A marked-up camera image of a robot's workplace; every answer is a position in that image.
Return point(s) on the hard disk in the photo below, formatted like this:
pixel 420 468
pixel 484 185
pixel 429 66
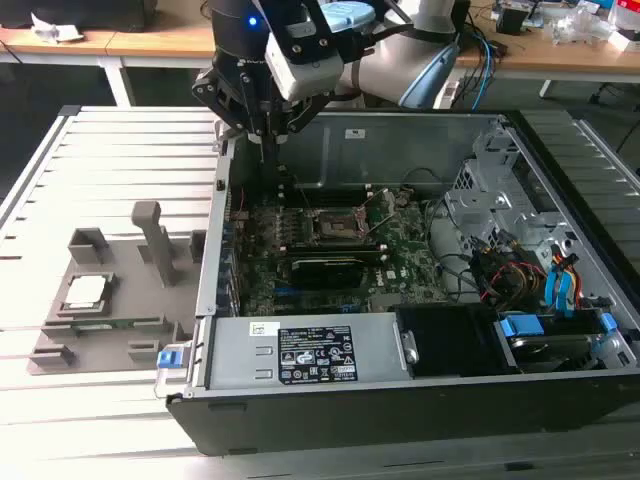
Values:
pixel 545 350

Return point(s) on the red and white box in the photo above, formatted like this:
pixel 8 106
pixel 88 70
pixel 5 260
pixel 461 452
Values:
pixel 627 15

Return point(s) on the small black box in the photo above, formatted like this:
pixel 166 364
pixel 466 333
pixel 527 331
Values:
pixel 510 22

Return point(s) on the blue disk carrier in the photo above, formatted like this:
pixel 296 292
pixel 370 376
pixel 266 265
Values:
pixel 520 327

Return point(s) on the silver metal drive cage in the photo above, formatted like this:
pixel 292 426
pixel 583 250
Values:
pixel 480 205

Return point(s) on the black fan shroud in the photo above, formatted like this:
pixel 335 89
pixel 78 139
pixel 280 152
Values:
pixel 450 340

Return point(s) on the black chair base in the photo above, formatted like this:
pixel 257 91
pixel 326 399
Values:
pixel 607 92

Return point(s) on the silver power supply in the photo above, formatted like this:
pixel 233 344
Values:
pixel 240 345

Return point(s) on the CPU socket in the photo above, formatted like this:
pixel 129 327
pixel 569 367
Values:
pixel 336 229

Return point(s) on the silver CPU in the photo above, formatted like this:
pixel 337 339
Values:
pixel 86 291

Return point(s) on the black open PC case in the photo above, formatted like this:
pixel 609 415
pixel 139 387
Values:
pixel 350 420

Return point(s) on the white power strip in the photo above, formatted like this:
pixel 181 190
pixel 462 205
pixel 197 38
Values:
pixel 446 95

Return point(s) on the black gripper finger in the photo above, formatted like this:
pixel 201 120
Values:
pixel 300 117
pixel 220 97

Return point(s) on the blue case latch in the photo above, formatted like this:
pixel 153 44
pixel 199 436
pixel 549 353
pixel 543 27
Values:
pixel 169 361

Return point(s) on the grey parts rack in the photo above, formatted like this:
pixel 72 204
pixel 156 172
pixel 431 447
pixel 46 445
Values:
pixel 125 300

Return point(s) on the clear plastic bag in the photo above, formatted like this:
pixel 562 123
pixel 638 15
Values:
pixel 575 27

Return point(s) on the green motherboard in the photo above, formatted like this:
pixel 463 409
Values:
pixel 410 250

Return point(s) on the wooden desk with white legs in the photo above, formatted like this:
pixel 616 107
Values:
pixel 150 42

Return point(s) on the black graphics card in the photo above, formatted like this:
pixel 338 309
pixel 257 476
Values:
pixel 325 274

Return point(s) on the black bag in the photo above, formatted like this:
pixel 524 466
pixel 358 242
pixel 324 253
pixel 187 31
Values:
pixel 100 12

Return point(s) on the wooden desk with clutter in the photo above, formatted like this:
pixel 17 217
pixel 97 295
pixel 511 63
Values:
pixel 550 55

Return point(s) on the white crumpled paper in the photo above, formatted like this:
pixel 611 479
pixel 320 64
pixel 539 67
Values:
pixel 55 31

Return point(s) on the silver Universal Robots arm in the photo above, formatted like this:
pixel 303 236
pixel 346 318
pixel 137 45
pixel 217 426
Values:
pixel 390 65

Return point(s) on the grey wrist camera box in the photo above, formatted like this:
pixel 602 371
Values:
pixel 305 75

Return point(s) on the round coin battery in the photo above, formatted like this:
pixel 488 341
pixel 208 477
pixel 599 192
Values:
pixel 401 199

